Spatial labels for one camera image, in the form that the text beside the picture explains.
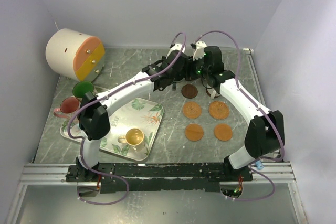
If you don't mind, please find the beige mug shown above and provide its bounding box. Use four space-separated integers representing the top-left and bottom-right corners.
207 88 221 99

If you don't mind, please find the large woven rattan coaster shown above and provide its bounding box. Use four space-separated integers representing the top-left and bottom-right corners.
208 101 229 120

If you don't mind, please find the smooth light wood coaster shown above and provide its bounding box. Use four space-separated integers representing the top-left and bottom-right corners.
184 124 204 142

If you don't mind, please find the hidden light wood coaster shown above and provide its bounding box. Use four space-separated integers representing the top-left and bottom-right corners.
214 124 233 142

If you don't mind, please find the yellow mug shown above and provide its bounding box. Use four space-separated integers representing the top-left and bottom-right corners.
117 128 145 147

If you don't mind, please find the green floral tall mug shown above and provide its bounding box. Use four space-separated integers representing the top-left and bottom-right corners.
72 81 95 99

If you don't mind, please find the red floral tall mug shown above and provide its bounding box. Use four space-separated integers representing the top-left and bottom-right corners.
53 97 80 119

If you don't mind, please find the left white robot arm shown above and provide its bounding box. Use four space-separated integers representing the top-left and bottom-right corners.
76 50 192 182

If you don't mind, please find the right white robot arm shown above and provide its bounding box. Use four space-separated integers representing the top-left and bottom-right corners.
190 41 285 181

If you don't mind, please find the dark walnut coaster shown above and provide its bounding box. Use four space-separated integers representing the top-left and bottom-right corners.
181 84 198 99

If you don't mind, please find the floral serving tray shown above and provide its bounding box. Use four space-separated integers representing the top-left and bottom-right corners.
60 87 165 162

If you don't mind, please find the white cylindrical drawer box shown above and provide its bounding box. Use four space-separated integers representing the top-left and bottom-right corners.
45 28 105 82

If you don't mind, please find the blue connector clip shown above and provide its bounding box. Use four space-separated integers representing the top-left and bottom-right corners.
255 160 264 170

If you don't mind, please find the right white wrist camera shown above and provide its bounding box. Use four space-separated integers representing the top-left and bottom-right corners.
191 40 207 61

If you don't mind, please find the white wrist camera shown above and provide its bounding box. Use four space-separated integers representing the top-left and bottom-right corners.
166 43 185 57
191 40 207 61

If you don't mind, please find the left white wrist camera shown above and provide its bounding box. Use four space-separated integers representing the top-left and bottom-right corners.
166 43 185 57

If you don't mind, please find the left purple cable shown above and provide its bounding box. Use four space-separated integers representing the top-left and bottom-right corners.
67 31 187 205

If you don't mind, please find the purple cable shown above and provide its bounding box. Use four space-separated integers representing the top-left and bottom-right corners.
196 30 286 201
67 31 187 205

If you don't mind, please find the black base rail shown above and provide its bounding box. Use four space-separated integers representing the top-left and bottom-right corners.
66 162 253 194

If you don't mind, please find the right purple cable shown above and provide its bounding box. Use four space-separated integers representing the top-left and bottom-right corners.
196 30 286 201

